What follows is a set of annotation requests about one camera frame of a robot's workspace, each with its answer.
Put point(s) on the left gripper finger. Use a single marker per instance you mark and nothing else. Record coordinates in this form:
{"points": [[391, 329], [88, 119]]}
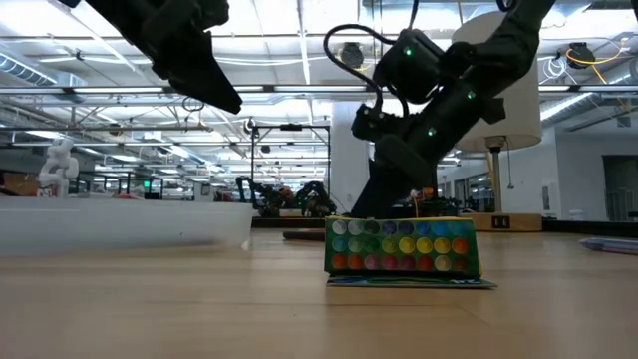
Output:
{"points": [[199, 75]]}

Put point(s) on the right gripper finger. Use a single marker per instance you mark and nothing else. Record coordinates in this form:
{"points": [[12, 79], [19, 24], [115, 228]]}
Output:
{"points": [[389, 194]]}

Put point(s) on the green yellow crayon box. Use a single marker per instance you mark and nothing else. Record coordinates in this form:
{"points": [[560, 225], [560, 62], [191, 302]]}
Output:
{"points": [[399, 247]]}

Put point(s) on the clear plastic pencil case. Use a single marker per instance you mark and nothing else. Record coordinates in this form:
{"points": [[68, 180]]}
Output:
{"points": [[124, 227]]}

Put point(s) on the blue grey pen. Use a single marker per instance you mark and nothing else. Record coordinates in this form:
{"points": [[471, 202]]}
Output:
{"points": [[613, 243]]}

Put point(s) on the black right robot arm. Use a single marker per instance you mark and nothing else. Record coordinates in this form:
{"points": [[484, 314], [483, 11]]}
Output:
{"points": [[518, 45]]}

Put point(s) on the black background robot arm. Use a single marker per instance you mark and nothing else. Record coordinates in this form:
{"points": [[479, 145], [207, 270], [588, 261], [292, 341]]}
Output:
{"points": [[316, 199], [266, 197]]}

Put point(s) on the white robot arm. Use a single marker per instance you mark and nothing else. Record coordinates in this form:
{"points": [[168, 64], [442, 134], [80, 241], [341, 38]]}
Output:
{"points": [[59, 169]]}

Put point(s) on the white building column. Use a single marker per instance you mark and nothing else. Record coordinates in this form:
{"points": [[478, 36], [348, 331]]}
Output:
{"points": [[344, 169]]}

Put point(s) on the white shade wooden table lamp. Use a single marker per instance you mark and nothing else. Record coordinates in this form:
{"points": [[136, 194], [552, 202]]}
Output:
{"points": [[518, 114]]}

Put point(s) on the black metal rig stand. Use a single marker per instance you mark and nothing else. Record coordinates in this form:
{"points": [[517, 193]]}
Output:
{"points": [[253, 169]]}

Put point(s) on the brown cardboard box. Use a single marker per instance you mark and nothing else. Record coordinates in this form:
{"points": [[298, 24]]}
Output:
{"points": [[20, 184]]}

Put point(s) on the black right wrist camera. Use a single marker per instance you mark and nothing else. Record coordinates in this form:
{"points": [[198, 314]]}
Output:
{"points": [[369, 124]]}

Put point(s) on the grey ceiling duct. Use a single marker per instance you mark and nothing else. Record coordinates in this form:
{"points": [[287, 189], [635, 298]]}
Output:
{"points": [[30, 75]]}

